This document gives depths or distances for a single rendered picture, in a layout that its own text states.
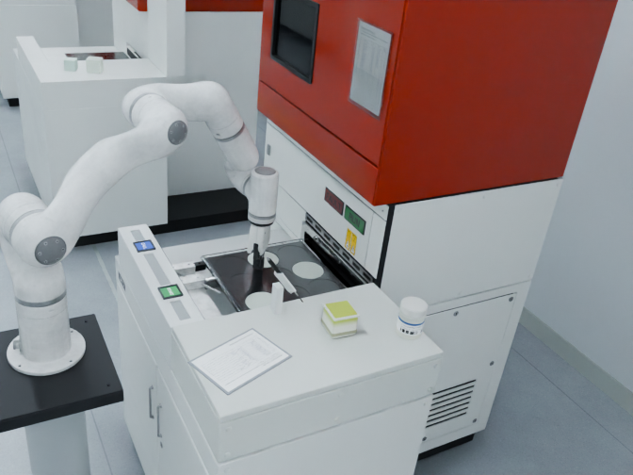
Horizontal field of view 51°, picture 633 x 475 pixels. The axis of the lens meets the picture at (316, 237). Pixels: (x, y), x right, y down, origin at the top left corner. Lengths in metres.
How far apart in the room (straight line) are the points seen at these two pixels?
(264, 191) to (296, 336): 0.45
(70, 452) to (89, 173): 0.81
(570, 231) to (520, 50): 1.59
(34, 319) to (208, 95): 0.69
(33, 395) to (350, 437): 0.79
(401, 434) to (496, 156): 0.85
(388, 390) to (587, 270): 1.82
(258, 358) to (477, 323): 1.01
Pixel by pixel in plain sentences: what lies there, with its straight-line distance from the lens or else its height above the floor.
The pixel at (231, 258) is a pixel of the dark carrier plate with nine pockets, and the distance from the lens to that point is 2.17.
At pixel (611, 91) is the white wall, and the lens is 3.21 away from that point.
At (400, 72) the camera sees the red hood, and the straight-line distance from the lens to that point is 1.73.
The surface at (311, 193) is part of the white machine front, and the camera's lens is 2.28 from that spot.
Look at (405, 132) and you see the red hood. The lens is 1.81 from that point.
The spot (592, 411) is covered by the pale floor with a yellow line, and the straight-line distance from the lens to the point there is 3.38.
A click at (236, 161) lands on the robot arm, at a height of 1.31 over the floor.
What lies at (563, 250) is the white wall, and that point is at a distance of 3.47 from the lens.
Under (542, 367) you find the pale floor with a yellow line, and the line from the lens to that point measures 3.51.
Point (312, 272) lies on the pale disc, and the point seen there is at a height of 0.90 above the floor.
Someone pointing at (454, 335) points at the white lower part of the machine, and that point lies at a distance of 2.40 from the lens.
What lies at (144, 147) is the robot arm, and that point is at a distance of 1.62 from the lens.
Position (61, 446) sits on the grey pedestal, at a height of 0.59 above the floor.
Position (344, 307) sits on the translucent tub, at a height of 1.03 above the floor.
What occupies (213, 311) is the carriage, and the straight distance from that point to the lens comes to 1.96.
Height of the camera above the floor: 2.04
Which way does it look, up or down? 29 degrees down
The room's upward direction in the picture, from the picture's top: 7 degrees clockwise
